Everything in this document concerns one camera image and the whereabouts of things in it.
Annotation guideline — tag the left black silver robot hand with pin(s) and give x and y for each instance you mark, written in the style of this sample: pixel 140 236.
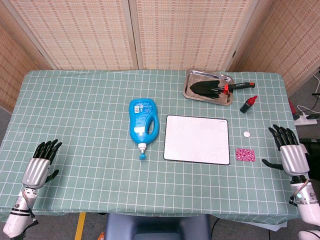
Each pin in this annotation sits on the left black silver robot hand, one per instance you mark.
pixel 37 170

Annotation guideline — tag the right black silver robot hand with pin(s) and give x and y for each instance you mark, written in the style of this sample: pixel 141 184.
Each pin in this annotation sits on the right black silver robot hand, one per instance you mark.
pixel 293 160

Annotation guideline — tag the small white disc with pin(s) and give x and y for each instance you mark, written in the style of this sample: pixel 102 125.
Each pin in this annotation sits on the small white disc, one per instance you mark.
pixel 247 134

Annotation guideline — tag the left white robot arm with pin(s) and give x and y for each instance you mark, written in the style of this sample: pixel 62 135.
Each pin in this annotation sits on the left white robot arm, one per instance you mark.
pixel 17 220

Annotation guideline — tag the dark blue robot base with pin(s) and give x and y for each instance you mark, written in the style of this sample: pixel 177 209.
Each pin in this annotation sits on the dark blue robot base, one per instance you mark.
pixel 157 226

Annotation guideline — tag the white board black rim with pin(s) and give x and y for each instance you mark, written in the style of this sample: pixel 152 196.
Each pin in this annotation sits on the white board black rim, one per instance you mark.
pixel 197 138

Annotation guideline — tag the black box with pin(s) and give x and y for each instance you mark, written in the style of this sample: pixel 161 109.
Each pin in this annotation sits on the black box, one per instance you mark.
pixel 311 143

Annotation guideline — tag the white power strip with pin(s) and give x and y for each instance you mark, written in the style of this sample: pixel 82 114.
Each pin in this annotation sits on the white power strip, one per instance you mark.
pixel 303 121

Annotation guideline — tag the green checked tablecloth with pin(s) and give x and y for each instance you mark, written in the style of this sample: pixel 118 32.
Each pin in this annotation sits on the green checked tablecloth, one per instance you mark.
pixel 87 125

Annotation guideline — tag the black ink bottle red cap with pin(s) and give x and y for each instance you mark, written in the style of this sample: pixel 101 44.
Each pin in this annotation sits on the black ink bottle red cap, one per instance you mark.
pixel 246 106

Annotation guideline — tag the woven bamboo screen panel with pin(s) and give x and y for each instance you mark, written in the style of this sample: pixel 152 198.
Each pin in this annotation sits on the woven bamboo screen panel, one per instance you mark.
pixel 287 42
pixel 190 32
pixel 75 32
pixel 15 62

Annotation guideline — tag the black garden trowel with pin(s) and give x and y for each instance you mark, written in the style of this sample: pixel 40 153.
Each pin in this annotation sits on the black garden trowel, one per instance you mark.
pixel 203 87

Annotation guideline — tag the blue detergent pump bottle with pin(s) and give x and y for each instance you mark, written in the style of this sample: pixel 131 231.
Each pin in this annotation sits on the blue detergent pump bottle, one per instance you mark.
pixel 142 120

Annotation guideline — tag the shiny metal tray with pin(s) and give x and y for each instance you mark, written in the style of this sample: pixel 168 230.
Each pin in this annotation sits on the shiny metal tray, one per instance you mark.
pixel 195 77

